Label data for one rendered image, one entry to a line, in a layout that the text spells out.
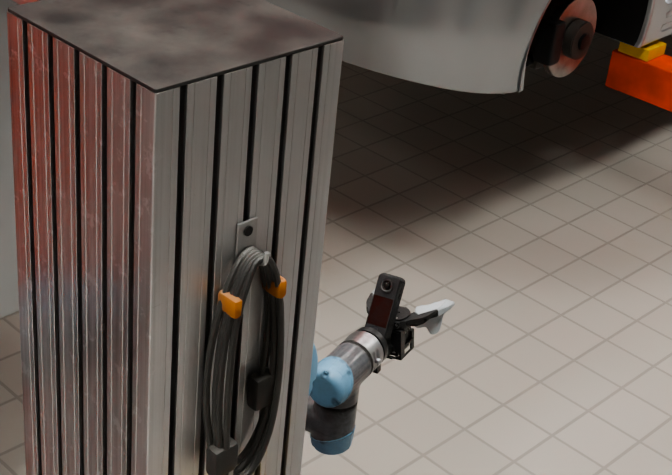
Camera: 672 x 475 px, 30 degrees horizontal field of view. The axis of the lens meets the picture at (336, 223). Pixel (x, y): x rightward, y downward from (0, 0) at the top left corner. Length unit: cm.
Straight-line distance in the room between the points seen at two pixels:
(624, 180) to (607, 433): 187
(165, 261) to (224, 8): 29
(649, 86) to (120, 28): 411
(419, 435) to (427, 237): 125
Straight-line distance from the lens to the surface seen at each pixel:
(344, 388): 212
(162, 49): 125
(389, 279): 224
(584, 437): 415
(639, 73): 527
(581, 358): 451
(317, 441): 222
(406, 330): 230
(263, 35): 130
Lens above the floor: 250
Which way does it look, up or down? 30 degrees down
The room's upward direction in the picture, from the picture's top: 6 degrees clockwise
